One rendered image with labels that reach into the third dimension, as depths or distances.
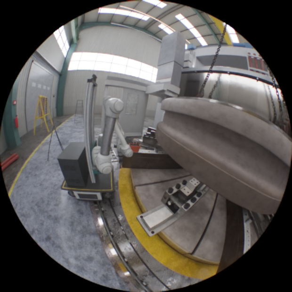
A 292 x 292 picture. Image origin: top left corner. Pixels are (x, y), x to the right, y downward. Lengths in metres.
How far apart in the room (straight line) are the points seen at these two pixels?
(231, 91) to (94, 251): 5.65
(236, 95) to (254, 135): 3.59
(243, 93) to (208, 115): 3.63
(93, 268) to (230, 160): 2.05
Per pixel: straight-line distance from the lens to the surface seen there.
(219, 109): 1.07
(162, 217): 1.19
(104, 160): 0.95
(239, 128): 1.02
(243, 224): 1.56
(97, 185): 1.59
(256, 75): 4.92
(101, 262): 1.54
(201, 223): 1.58
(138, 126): 4.93
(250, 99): 4.54
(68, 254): 1.69
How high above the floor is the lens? 1.50
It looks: 23 degrees down
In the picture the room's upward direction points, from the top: 10 degrees clockwise
